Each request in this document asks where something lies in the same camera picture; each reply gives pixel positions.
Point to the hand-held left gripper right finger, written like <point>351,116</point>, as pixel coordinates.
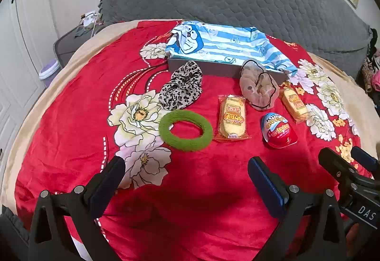
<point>265,186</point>

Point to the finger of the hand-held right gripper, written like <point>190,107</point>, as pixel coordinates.
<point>365,158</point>
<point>335,163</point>

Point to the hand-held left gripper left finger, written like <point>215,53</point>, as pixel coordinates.
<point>107,180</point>

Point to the red chocolate egg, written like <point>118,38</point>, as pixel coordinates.
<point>279,130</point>

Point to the yellow rice cracker packet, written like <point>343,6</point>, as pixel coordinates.
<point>295,103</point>
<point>233,118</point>

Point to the green fuzzy scrunchie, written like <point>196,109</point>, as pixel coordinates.
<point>166,133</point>

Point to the sheer beige scrunchie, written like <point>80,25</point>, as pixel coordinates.
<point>252,85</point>

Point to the leopard print scrunchie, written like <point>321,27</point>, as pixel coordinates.
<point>178,88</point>

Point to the red floral blanket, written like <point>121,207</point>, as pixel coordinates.
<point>74,130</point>

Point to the pile of clothes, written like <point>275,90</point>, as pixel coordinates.
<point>371,71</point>

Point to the purple trash bin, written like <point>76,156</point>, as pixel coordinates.
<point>49,71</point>

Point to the grey bedside table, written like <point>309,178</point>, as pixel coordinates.
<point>69,44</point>

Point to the blue striped cartoon cloth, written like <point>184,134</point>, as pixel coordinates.
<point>225,41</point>

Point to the dark cloth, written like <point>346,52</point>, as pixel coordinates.
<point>83,31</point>

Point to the white wardrobe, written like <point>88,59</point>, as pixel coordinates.
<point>17,41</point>

